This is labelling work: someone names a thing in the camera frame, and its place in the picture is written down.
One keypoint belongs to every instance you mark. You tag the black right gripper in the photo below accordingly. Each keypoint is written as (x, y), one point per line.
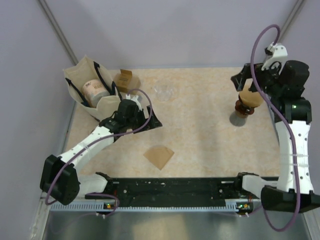
(239, 79)

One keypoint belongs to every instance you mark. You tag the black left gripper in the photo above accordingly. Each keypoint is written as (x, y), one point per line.
(140, 112)

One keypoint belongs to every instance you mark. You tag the brown paper filter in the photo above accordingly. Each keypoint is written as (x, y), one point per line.
(159, 155)
(250, 99)

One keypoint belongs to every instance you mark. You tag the amber glass coffee dripper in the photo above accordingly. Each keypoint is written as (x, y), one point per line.
(243, 109)

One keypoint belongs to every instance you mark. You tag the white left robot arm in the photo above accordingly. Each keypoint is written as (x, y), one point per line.
(60, 179)

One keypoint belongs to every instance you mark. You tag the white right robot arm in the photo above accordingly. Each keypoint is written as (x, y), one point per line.
(284, 84)

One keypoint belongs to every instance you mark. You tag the clear plastic cup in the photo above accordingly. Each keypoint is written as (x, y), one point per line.
(163, 92)

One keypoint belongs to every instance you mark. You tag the brown cardboard box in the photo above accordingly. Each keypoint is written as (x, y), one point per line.
(126, 81)

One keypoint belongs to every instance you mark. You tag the cream canvas tote bag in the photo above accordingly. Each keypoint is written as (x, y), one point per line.
(86, 70)

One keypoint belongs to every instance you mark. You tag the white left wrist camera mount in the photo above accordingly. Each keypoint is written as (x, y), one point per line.
(136, 98)

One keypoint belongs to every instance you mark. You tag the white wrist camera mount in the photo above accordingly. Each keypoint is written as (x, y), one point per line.
(276, 55)
(136, 98)

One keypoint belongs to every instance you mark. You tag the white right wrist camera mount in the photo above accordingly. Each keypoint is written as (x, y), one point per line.
(276, 55)

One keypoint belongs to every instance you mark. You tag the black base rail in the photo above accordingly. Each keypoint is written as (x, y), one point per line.
(173, 192)

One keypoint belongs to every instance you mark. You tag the right aluminium frame post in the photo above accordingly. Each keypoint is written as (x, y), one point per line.
(294, 13)

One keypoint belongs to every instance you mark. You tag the aluminium frame post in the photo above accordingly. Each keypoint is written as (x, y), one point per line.
(58, 31)
(294, 13)

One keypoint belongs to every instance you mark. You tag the left aluminium frame post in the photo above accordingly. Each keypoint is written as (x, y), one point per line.
(58, 31)

